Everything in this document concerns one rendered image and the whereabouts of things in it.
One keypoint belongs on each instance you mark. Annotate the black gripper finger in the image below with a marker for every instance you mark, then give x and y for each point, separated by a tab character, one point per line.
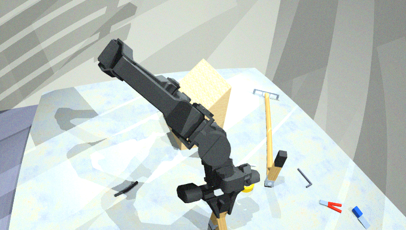
212	202
233	196

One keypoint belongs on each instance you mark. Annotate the yellow ring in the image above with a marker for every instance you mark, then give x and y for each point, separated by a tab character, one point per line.
248	187

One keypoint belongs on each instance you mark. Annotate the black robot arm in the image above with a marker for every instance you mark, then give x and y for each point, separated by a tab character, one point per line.
185	119

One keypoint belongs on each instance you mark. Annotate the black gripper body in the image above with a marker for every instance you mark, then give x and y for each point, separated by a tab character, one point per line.
190	192

